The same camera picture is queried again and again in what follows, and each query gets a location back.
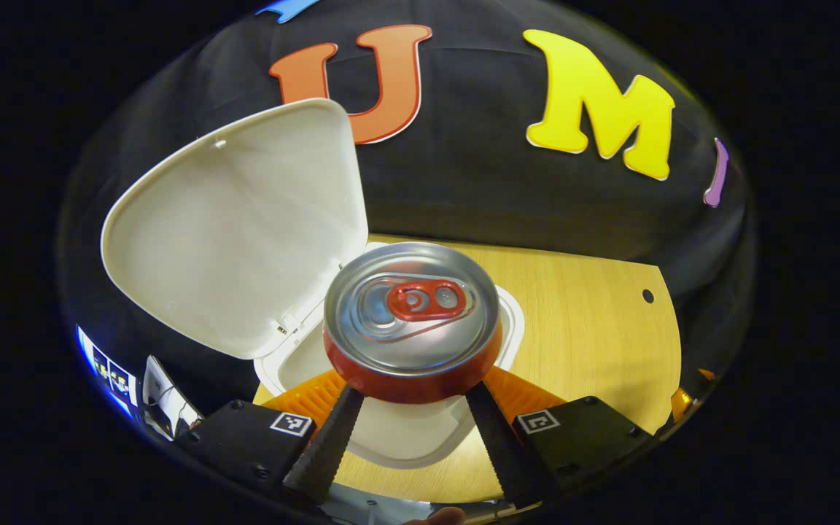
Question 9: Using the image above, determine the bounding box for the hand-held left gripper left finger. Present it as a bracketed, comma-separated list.
[172, 368, 366, 508]

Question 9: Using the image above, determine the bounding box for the red pop can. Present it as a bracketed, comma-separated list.
[323, 242, 502, 404]

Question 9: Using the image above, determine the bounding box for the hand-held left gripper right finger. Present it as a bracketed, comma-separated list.
[464, 365, 654, 508]

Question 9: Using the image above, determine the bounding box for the wooden desktop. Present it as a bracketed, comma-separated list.
[252, 233, 682, 505]

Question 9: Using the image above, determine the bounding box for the black backdrop cloth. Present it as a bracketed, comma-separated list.
[59, 0, 756, 409]

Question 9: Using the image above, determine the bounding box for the white desktop garbage bin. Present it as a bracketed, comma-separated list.
[101, 98, 525, 469]

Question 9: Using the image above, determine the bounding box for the white office desk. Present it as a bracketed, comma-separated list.
[141, 355, 203, 440]

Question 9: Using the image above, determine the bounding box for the computer monitor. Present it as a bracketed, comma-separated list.
[76, 326, 138, 420]

